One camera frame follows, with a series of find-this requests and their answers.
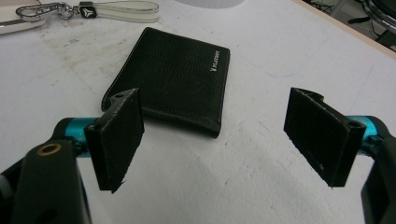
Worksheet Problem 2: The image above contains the black leather wallet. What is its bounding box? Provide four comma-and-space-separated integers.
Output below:
101, 26, 232, 139

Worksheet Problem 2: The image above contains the keychain with translucent strap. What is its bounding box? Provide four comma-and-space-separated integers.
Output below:
15, 0, 161, 24

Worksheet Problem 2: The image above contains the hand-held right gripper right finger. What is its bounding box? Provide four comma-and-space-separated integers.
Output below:
283, 87, 396, 189

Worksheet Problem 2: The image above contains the chrome metal stand base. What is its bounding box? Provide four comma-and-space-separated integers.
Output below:
347, 0, 396, 49

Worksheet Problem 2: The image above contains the white round object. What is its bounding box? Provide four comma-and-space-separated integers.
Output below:
182, 0, 246, 9

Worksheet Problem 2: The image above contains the beige flat object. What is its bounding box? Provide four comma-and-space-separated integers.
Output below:
0, 0, 47, 35

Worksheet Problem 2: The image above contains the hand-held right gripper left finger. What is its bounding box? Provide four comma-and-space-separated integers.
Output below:
52, 88, 146, 194

